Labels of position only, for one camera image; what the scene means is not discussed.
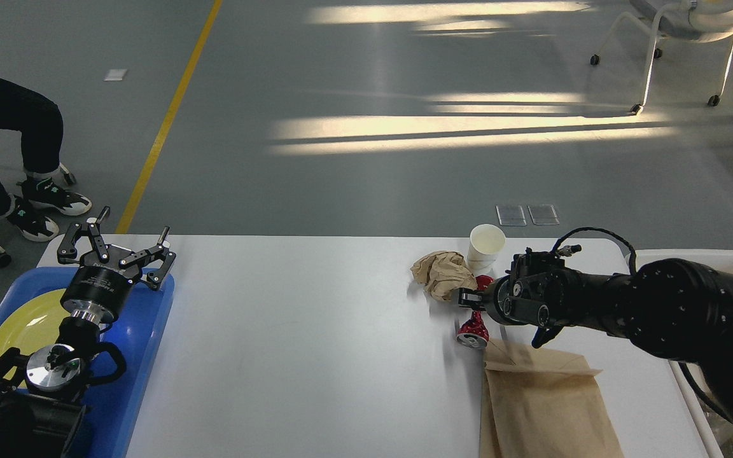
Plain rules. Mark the white plastic bin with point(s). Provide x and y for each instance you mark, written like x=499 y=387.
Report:
x=697 y=261

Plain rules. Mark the person in dark trousers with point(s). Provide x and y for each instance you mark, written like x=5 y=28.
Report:
x=33 y=179

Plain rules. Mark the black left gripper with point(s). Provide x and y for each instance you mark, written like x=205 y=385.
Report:
x=98 y=289

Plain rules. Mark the yellow round plate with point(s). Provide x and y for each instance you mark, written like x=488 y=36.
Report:
x=34 y=324

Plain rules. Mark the white chair on casters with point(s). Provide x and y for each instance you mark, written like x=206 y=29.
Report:
x=692 y=21

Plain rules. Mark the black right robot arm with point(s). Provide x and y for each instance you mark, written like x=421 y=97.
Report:
x=542 y=291

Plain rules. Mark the blue plastic tray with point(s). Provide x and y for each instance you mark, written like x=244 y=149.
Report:
x=108 y=426

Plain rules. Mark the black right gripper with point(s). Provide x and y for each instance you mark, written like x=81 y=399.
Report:
x=489 y=300

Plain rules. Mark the brown paper ball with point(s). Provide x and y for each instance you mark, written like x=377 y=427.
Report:
x=443 y=272

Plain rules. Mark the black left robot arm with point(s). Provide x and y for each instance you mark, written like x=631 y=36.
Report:
x=79 y=394

